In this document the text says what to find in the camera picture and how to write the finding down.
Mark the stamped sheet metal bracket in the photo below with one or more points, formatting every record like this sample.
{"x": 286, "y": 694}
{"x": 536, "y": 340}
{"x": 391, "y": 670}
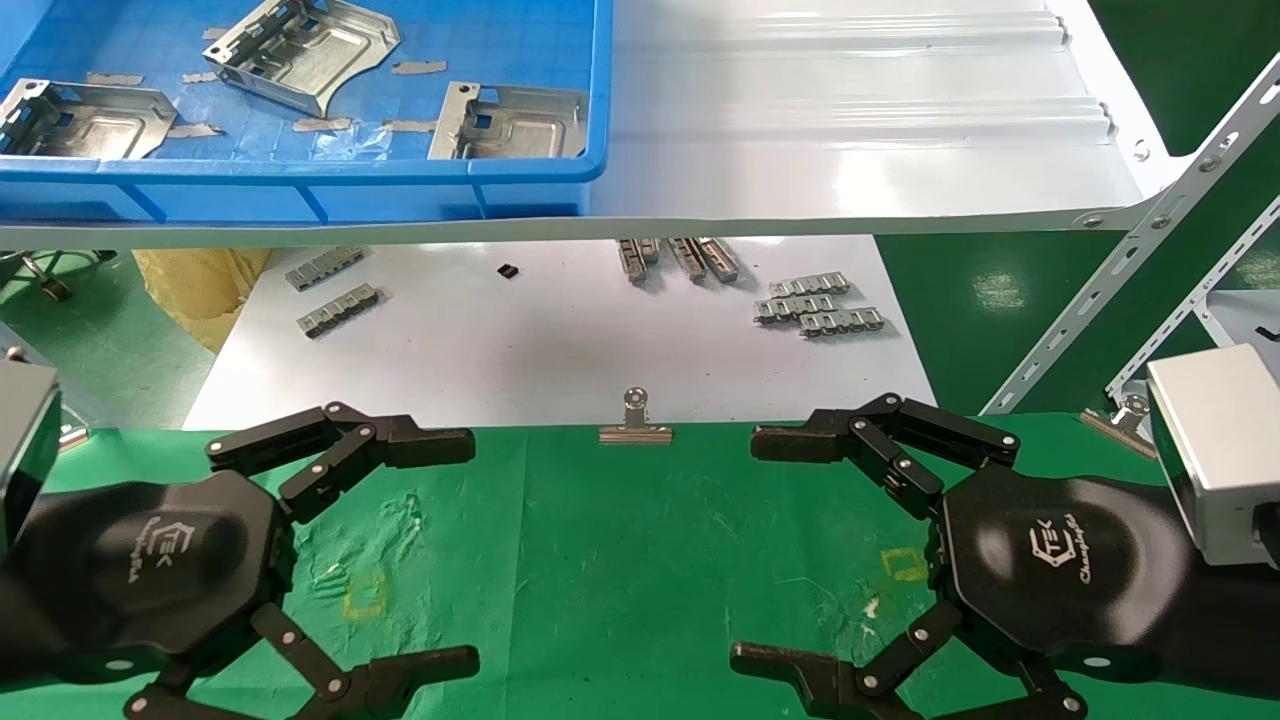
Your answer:
{"x": 100, "y": 125}
{"x": 530, "y": 125}
{"x": 330, "y": 50}

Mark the white metal ramp panel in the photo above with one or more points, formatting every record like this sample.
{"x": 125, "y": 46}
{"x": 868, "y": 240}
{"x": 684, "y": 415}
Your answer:
{"x": 850, "y": 150}

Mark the blue plastic bin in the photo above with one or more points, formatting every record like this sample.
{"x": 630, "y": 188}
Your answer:
{"x": 400, "y": 195}

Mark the small metal clip strip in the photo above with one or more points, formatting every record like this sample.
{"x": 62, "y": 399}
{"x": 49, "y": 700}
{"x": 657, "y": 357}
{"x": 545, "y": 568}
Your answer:
{"x": 793, "y": 308}
{"x": 633, "y": 260}
{"x": 687, "y": 258}
{"x": 810, "y": 284}
{"x": 323, "y": 268}
{"x": 720, "y": 258}
{"x": 338, "y": 311}
{"x": 842, "y": 322}

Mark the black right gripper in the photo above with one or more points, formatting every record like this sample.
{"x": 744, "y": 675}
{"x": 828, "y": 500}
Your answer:
{"x": 1060, "y": 560}

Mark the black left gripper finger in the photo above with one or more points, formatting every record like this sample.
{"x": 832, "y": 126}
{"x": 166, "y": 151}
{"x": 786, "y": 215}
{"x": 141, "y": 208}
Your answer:
{"x": 420, "y": 445}

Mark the white sheet board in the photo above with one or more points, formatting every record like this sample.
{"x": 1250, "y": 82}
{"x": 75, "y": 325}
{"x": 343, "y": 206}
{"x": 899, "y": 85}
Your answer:
{"x": 520, "y": 350}

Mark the white metal frame panel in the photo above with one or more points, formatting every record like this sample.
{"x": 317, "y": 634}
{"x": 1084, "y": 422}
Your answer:
{"x": 1240, "y": 310}

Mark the white perforated angle bar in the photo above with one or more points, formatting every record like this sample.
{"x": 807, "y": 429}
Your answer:
{"x": 1130, "y": 255}
{"x": 1195, "y": 300}

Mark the green cloth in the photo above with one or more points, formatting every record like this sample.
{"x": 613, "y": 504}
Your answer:
{"x": 600, "y": 560}

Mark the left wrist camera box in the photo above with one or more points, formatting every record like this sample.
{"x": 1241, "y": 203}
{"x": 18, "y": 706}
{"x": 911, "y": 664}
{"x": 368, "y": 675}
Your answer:
{"x": 25, "y": 450}

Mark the black chair base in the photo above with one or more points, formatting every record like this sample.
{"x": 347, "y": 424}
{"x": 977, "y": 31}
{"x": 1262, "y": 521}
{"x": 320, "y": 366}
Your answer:
{"x": 50, "y": 288}

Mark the grey metal frame bar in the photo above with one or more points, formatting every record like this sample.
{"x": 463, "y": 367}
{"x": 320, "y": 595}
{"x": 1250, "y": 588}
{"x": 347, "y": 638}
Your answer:
{"x": 82, "y": 408}

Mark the clear crumpled plastic film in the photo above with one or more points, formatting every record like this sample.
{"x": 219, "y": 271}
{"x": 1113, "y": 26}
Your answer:
{"x": 352, "y": 145}

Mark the small black plastic piece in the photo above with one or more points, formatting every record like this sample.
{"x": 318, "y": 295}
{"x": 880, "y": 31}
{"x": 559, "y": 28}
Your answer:
{"x": 508, "y": 270}

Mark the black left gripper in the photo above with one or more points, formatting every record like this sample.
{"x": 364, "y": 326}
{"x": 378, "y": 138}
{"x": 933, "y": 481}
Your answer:
{"x": 150, "y": 570}

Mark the yellow plastic bag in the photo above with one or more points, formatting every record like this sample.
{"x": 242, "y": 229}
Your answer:
{"x": 190, "y": 290}

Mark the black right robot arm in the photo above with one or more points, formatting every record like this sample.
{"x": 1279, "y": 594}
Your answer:
{"x": 1250, "y": 630}

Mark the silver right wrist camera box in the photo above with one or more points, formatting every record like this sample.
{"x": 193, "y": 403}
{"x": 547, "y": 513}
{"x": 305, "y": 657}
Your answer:
{"x": 1220, "y": 450}

